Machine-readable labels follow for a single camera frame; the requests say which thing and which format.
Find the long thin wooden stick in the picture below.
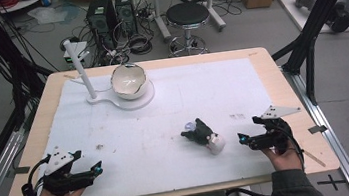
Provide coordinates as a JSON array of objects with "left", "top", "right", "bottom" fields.
[{"left": 302, "top": 146, "right": 327, "bottom": 171}]

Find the white power supply unit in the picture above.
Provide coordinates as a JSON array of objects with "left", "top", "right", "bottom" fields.
[{"left": 61, "top": 40, "right": 93, "bottom": 71}]

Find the round white table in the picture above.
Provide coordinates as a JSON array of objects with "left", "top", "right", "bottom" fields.
[{"left": 0, "top": 0, "right": 52, "bottom": 15}]

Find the coiled black cable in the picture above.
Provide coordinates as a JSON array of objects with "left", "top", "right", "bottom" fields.
[{"left": 127, "top": 32, "right": 155, "bottom": 57}]

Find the short thin wooden stick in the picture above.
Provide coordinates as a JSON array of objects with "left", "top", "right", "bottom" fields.
[{"left": 63, "top": 72, "right": 78, "bottom": 82}]

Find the person's right hand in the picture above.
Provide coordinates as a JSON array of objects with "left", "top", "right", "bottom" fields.
[{"left": 260, "top": 143, "right": 304, "bottom": 176}]

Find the right hand-held gripper black cable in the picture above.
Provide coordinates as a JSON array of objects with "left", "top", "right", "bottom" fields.
[{"left": 279, "top": 118, "right": 307, "bottom": 175}]

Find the large black computer tower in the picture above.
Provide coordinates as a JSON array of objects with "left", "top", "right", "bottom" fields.
[{"left": 84, "top": 0, "right": 121, "bottom": 53}]

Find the small black computer tower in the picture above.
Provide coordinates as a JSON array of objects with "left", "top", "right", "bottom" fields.
[{"left": 113, "top": 0, "right": 140, "bottom": 39}]

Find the black round stool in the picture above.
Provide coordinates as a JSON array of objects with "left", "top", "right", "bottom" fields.
[{"left": 163, "top": 0, "right": 216, "bottom": 59}]

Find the white foam mat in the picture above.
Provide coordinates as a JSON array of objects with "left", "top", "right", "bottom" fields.
[{"left": 26, "top": 50, "right": 308, "bottom": 196}]

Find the grey and black robot device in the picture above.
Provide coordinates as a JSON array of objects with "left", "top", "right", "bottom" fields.
[{"left": 293, "top": 0, "right": 349, "bottom": 38}]

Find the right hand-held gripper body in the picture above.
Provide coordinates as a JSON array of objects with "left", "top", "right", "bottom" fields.
[{"left": 256, "top": 102, "right": 307, "bottom": 158}]

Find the white stand with pole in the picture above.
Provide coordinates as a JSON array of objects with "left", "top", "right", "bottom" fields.
[{"left": 63, "top": 30, "right": 159, "bottom": 118}]

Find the white eggshell-shaped bowl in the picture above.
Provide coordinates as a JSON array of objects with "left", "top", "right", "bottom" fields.
[{"left": 108, "top": 60, "right": 153, "bottom": 103}]

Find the black tape cross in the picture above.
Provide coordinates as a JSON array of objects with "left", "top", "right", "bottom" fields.
[{"left": 315, "top": 172, "right": 348, "bottom": 194}]

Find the thick black cable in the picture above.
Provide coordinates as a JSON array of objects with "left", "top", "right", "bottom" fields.
[{"left": 224, "top": 183, "right": 273, "bottom": 196}]

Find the white metal table leg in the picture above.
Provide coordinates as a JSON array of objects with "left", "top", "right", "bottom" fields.
[
  {"left": 150, "top": 0, "right": 174, "bottom": 45},
  {"left": 205, "top": 0, "right": 228, "bottom": 34}
]

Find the black tape piece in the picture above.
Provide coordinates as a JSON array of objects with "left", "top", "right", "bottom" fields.
[
  {"left": 12, "top": 165, "right": 32, "bottom": 176},
  {"left": 307, "top": 124, "right": 329, "bottom": 136}
]

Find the clear plastic sheet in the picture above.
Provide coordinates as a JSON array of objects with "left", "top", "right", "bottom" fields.
[{"left": 26, "top": 1, "right": 83, "bottom": 30}]

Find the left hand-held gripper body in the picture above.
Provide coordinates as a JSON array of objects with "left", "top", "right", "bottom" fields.
[{"left": 38, "top": 142, "right": 97, "bottom": 196}]

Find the dark green toy white base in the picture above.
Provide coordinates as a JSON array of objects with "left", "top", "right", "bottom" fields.
[{"left": 178, "top": 114, "right": 229, "bottom": 160}]

